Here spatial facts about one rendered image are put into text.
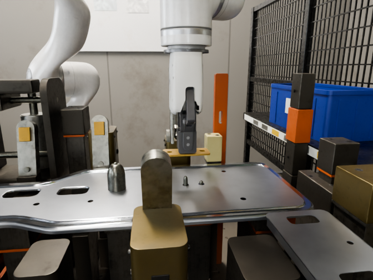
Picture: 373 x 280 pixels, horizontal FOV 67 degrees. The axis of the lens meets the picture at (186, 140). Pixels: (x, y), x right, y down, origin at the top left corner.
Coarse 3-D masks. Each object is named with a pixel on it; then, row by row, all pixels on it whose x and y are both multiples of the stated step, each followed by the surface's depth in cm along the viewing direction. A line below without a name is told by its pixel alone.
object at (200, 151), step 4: (196, 148) 53; (200, 148) 53; (204, 148) 53; (168, 152) 52; (172, 152) 51; (176, 152) 51; (196, 152) 51; (200, 152) 51; (204, 152) 51; (208, 152) 51; (172, 156) 49; (176, 156) 49
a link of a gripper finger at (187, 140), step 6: (186, 126) 47; (192, 126) 47; (180, 132) 49; (186, 132) 48; (192, 132) 48; (180, 138) 49; (186, 138) 49; (192, 138) 49; (180, 144) 49; (186, 144) 49; (192, 144) 49; (180, 150) 50; (186, 150) 50; (192, 150) 50
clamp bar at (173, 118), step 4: (168, 68) 64; (172, 116) 63; (176, 116) 64; (172, 120) 63; (176, 120) 64; (172, 124) 63; (176, 124) 65; (172, 128) 64; (172, 132) 64; (172, 136) 64; (172, 140) 64
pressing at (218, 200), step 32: (0, 192) 50; (96, 192) 50; (128, 192) 50; (192, 192) 50; (224, 192) 50; (256, 192) 50; (288, 192) 50; (0, 224) 41; (32, 224) 40; (64, 224) 40; (96, 224) 40; (128, 224) 41; (192, 224) 42
